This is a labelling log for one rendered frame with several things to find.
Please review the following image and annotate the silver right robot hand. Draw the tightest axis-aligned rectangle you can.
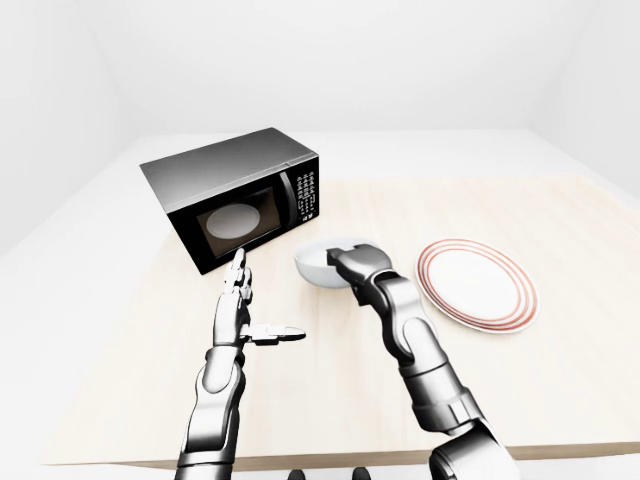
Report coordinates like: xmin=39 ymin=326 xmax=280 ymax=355
xmin=325 ymin=242 xmax=397 ymax=308

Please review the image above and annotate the white plate with red rings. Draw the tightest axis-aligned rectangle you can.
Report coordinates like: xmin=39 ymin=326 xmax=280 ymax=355
xmin=416 ymin=238 xmax=540 ymax=335

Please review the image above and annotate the white bowl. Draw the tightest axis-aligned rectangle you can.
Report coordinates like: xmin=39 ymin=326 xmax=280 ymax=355
xmin=293 ymin=236 xmax=383 ymax=290

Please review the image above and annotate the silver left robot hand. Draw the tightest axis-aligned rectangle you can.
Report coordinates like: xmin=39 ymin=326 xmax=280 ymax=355
xmin=212 ymin=247 xmax=307 ymax=351

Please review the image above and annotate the black and silver microwave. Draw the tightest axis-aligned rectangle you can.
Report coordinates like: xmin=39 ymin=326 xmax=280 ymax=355
xmin=139 ymin=126 xmax=321 ymax=276

